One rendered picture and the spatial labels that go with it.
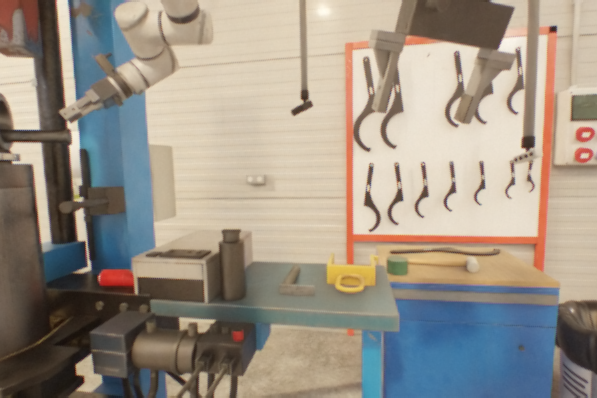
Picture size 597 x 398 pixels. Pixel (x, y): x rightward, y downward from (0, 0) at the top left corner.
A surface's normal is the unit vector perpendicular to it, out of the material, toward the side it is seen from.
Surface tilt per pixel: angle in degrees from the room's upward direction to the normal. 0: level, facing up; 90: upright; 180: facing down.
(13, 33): 90
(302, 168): 90
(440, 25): 114
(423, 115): 90
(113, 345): 90
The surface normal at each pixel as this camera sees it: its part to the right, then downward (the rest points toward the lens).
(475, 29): 0.09, 0.49
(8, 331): 0.79, 0.04
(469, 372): -0.18, 0.11
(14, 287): 0.92, 0.02
